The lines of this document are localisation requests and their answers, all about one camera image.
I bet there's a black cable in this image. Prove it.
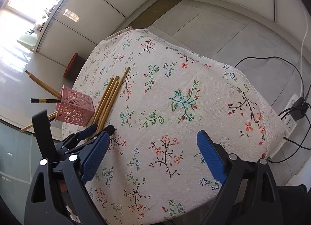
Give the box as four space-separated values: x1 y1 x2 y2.
234 56 311 164

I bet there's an olive floor mat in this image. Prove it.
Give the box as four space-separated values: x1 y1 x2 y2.
129 0 182 29

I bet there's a pink perforated utensil basket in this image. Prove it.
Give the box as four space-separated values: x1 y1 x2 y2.
55 85 94 127

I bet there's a white power strip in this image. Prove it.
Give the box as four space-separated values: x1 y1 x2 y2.
269 94 299 159

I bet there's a black-tipped chopstick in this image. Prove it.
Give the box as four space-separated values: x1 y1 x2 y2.
30 98 61 103

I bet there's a brown trash bin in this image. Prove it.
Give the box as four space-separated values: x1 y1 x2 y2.
63 53 86 81

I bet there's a bamboo chopstick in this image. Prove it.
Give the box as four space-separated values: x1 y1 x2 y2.
97 81 119 132
93 75 119 124
99 66 131 128
92 77 114 124
19 110 57 132
25 70 62 99

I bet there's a floral tablecloth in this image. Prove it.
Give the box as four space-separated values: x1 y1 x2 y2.
73 30 286 224

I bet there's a pale green cutting board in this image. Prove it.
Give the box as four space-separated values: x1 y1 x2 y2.
16 33 38 51

